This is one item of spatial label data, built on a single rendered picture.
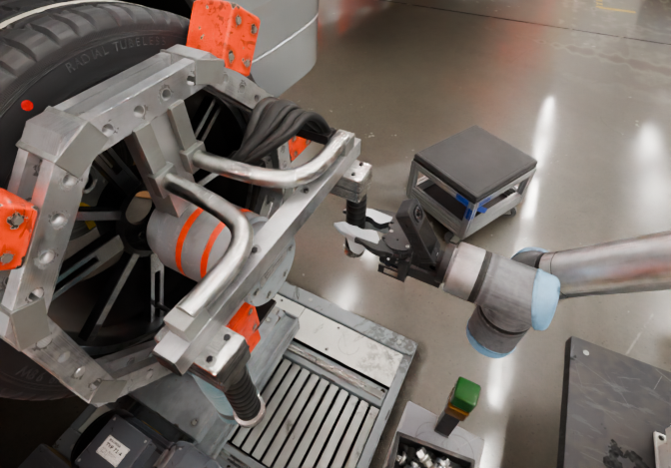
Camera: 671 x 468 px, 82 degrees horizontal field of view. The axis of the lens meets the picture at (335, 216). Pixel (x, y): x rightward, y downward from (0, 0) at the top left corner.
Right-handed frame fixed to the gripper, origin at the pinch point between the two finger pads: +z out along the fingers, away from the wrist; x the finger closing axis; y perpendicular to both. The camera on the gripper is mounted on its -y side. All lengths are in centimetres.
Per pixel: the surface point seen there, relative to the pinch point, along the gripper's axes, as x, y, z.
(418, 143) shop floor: 145, 83, 23
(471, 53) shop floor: 282, 83, 26
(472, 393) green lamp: -12.4, 17.0, -31.0
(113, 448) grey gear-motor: -47, 40, 29
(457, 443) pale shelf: -14, 38, -34
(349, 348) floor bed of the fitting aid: 10, 75, 2
